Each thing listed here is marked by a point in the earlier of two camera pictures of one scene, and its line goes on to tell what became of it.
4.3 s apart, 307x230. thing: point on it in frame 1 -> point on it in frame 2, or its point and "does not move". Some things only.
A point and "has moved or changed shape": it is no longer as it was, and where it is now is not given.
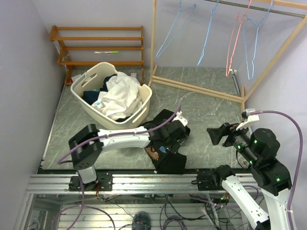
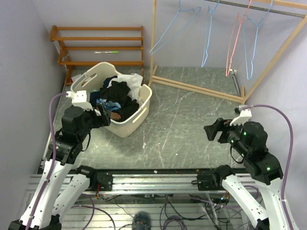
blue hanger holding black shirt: (203, 53) has moved or changed shape
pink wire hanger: (227, 71) does not move
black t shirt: (165, 162) -> (118, 92)
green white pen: (109, 51) does not move
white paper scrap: (75, 77) does not move
